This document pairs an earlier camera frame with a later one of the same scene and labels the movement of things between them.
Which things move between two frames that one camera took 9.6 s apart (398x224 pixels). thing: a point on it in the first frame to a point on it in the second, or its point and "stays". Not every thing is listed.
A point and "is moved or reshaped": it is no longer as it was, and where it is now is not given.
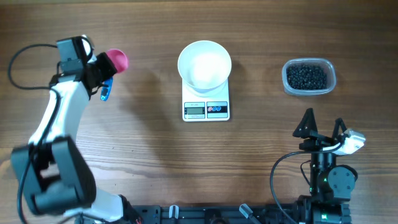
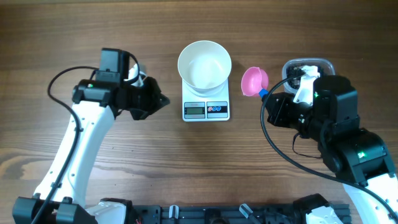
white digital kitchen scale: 196,108 stays
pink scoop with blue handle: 120,61 is moved or reshaped
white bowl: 204,66 stays
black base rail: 216,214 stays
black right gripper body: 321,140 to 278,109
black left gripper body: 104,64 to 148,98
